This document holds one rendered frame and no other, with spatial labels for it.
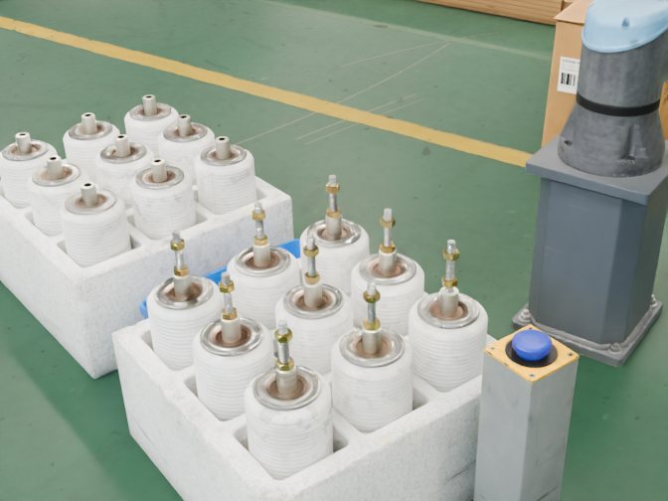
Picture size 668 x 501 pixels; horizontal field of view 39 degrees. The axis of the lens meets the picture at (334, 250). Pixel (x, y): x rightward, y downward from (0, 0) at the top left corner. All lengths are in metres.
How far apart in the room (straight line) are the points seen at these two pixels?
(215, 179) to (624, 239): 0.63
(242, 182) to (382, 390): 0.56
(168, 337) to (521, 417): 0.46
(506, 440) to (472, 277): 0.68
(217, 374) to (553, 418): 0.38
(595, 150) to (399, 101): 1.06
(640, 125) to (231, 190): 0.63
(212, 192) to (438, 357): 0.55
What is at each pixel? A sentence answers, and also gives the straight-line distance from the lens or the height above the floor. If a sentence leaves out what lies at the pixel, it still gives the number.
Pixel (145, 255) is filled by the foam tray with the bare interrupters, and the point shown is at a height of 0.18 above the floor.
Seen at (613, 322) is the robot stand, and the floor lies 0.06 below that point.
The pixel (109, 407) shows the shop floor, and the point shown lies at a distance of 1.47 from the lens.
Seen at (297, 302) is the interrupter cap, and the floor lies 0.25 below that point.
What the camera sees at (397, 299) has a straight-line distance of 1.22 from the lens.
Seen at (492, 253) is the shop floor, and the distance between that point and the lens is 1.77.
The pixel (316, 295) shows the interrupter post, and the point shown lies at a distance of 1.17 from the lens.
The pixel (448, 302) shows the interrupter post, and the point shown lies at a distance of 1.15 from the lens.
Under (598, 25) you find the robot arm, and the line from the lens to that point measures 1.35.
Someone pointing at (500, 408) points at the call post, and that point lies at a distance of 1.03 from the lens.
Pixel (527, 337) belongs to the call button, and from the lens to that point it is 1.01.
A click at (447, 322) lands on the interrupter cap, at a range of 1.15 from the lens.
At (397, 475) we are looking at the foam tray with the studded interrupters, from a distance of 1.14.
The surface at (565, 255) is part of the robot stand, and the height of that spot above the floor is 0.16.
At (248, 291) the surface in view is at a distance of 1.25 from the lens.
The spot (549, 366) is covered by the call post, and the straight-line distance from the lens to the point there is 1.00.
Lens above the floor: 0.93
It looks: 32 degrees down
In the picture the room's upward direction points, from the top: 2 degrees counter-clockwise
